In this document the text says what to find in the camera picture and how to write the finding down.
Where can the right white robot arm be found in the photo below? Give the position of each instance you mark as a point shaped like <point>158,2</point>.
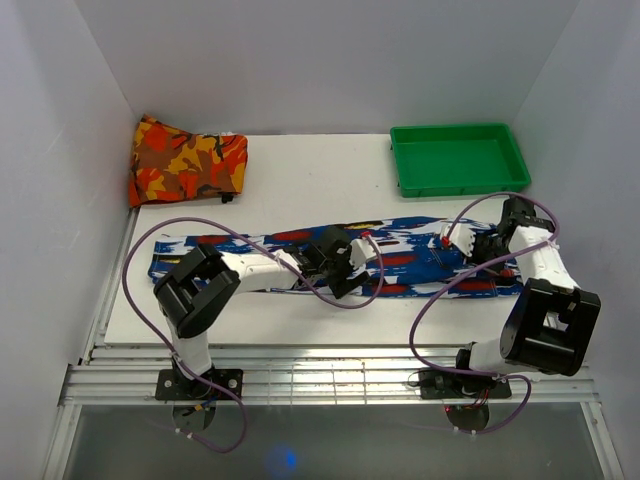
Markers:
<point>552,321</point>

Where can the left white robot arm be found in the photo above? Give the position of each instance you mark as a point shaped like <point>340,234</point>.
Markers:
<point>195,291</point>

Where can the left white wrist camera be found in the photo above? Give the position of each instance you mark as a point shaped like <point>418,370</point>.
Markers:
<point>363,250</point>

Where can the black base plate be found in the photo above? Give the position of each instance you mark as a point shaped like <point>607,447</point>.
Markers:
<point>437,384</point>
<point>173,385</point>

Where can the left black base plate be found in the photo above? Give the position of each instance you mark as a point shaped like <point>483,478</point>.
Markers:
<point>173,385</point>

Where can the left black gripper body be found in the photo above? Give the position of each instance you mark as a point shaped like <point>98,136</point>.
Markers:
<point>335,274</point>

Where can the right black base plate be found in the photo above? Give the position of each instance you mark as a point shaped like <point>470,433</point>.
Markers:
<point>437,384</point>

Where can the aluminium rail frame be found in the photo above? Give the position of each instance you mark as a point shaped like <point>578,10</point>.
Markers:
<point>316,413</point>

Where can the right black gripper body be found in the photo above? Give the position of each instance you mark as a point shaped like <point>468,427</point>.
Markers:
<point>487,249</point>

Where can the orange camouflage folded trousers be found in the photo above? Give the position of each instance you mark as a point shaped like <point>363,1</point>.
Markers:
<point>171,165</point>

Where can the green plastic tray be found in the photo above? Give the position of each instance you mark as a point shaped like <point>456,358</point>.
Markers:
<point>457,160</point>

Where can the blue white patterned trousers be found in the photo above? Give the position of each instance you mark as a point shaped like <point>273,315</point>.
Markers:
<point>416,264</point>

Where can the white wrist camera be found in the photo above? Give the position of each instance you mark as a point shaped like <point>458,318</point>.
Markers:
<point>460,237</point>
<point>363,250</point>

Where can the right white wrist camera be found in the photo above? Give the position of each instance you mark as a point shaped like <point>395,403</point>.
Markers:
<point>460,237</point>

